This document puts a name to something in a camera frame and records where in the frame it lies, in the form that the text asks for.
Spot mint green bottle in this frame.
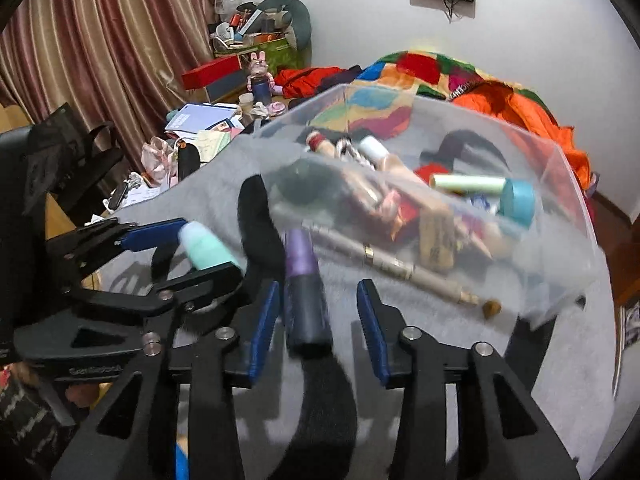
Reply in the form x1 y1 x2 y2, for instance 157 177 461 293
177 221 241 271

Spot person's left forearm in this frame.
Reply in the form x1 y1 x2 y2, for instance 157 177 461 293
0 365 101 480

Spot striped curtain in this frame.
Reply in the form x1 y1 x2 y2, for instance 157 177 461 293
0 0 231 171

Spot orange jacket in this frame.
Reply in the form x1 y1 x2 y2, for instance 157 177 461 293
450 80 593 196

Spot red cloth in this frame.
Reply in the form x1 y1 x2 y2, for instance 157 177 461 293
275 66 351 100

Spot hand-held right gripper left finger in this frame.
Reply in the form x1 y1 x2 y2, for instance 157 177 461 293
50 280 281 480

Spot beige tube white cap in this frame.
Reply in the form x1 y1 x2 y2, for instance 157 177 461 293
357 135 458 271

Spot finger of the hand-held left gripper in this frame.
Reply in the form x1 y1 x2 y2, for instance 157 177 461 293
45 217 188 281
62 261 244 318

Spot grey-green neck pillow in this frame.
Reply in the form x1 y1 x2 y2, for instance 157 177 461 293
257 0 313 51

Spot purple bottle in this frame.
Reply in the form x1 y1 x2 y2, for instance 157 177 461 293
282 227 335 356

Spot small beige bottle red band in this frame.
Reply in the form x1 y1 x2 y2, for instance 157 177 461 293
305 130 336 158

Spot blue tape roll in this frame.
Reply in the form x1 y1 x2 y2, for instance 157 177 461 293
497 178 537 228

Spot black chair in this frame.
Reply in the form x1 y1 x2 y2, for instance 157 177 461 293
0 105 128 216

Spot braided pastel band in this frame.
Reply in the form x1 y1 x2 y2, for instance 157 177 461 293
335 137 373 171

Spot yellow-green tube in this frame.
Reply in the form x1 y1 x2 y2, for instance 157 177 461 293
429 172 507 196

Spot black case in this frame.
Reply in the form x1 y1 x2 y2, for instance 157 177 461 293
176 145 201 181

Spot pink bag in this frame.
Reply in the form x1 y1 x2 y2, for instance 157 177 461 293
141 137 178 186

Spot dark blue cup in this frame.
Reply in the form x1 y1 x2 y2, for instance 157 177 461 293
251 76 273 106

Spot pale green booklet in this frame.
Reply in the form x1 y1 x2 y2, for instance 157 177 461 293
197 130 231 163

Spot dark purple cloth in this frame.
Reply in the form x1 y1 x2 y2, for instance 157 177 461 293
320 65 363 93

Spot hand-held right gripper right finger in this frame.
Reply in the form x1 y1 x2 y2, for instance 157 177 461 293
356 279 581 480

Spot beige gold-banded stick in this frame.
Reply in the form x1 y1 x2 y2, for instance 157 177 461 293
300 220 503 321

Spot pink bunny toy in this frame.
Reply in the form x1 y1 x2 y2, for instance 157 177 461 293
248 51 275 86

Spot dark blue box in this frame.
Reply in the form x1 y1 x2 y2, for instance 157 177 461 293
207 67 256 103

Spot red packet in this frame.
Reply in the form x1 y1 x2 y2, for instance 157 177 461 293
414 162 446 186

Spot colourful patchwork quilt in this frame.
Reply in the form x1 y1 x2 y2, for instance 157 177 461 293
307 50 531 141

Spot light blue notebook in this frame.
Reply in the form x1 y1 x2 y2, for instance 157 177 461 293
165 102 241 133

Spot clear plastic storage box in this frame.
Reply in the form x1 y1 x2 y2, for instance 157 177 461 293
250 82 601 331

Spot loose white papers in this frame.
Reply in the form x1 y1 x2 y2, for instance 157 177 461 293
90 172 171 226

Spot long red box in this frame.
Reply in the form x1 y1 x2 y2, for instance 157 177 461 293
181 54 251 90

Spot green cluttered box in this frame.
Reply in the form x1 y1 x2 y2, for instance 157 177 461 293
212 35 306 73

